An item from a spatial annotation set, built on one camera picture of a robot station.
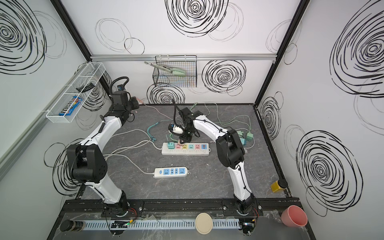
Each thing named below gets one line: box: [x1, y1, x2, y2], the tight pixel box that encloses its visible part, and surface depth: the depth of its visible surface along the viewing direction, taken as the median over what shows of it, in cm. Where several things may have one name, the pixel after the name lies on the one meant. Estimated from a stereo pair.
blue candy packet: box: [58, 96, 83, 116], surface depth 72 cm
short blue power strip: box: [153, 166, 190, 179], surface depth 85 cm
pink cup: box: [281, 205, 308, 228], surface depth 65 cm
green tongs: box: [144, 61, 186, 75], surface depth 93 cm
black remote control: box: [75, 82, 95, 93], surface depth 80 cm
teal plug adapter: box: [167, 142, 175, 150], surface depth 91 cm
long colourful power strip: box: [161, 142, 211, 156], surface depth 94 cm
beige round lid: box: [195, 212, 213, 235], surface depth 66 cm
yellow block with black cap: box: [271, 180, 287, 193], surface depth 76 cm
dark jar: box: [60, 219, 86, 232], surface depth 65 cm
